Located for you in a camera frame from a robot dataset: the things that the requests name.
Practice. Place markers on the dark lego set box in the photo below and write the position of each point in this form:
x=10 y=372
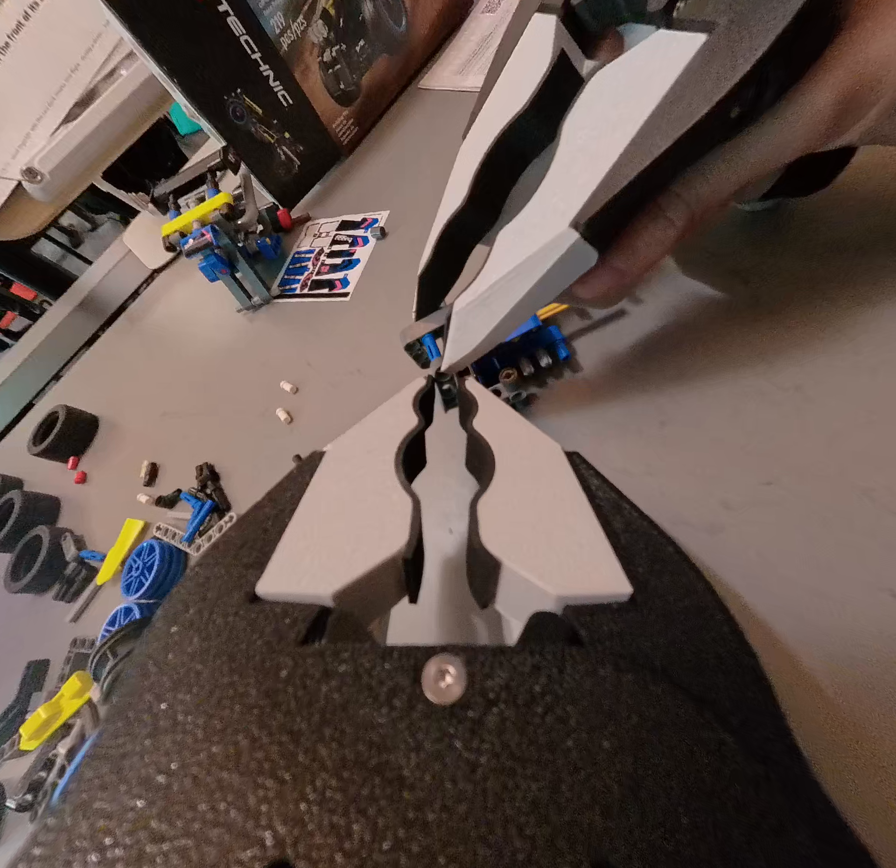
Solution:
x=280 y=63

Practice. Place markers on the pile of loose lego pieces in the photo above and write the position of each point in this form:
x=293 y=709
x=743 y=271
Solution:
x=56 y=721

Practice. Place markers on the person's right hand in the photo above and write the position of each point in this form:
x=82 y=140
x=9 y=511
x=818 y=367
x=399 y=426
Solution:
x=651 y=252

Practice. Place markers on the white printed product box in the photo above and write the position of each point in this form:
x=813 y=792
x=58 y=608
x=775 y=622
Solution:
x=63 y=77

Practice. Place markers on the blue lego wheel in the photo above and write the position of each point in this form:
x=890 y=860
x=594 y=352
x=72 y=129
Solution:
x=150 y=567
x=122 y=623

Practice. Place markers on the closed white leaflet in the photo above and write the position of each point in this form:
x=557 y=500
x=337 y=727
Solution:
x=476 y=35

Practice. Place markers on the blue lego gearbox assembly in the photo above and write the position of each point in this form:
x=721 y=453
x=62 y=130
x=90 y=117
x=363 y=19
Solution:
x=525 y=354

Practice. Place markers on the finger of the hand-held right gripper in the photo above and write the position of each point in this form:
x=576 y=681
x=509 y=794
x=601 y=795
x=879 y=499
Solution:
x=490 y=133
x=560 y=217

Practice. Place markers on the black lego tyre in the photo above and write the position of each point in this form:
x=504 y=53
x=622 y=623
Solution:
x=24 y=574
x=8 y=484
x=10 y=525
x=73 y=434

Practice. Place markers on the blue lego frame assembly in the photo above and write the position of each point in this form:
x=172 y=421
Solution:
x=217 y=245

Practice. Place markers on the lego sticker sheet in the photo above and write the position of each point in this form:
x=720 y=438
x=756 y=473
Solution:
x=329 y=256

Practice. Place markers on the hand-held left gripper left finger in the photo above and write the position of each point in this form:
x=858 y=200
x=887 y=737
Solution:
x=336 y=532

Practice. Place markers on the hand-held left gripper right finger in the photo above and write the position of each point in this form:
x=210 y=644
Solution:
x=553 y=532

